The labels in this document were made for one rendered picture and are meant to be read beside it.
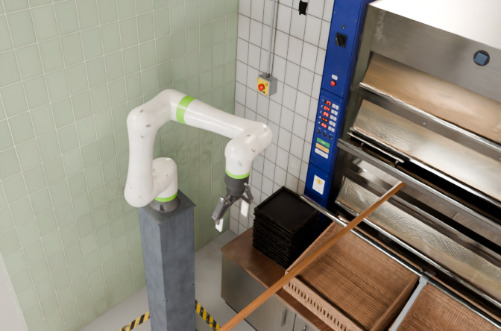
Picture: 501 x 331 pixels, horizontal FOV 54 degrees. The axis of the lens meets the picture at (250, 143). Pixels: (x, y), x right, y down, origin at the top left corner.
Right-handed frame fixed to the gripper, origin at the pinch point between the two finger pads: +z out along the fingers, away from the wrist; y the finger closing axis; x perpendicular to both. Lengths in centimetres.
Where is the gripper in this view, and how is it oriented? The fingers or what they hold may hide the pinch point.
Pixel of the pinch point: (231, 220)
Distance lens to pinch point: 200.6
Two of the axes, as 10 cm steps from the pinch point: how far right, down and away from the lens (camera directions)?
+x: 6.8, 5.0, -5.4
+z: -1.1, 8.0, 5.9
